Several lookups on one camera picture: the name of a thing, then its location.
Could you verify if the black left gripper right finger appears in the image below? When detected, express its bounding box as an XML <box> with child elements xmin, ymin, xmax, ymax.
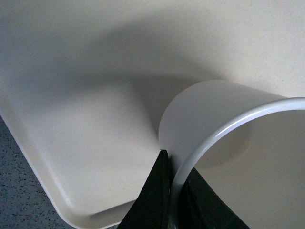
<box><xmin>182</xmin><ymin>168</ymin><xmax>245</xmax><ymax>229</ymax></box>

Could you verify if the white smiley face mug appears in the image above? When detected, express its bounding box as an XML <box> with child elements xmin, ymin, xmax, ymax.
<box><xmin>159</xmin><ymin>80</ymin><xmax>305</xmax><ymax>229</ymax></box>

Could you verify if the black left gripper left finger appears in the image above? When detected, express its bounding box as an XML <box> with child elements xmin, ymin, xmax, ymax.
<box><xmin>120</xmin><ymin>150</ymin><xmax>170</xmax><ymax>229</ymax></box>

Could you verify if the beige rectangular tray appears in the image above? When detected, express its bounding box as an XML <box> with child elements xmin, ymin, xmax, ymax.
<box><xmin>0</xmin><ymin>0</ymin><xmax>305</xmax><ymax>229</ymax></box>

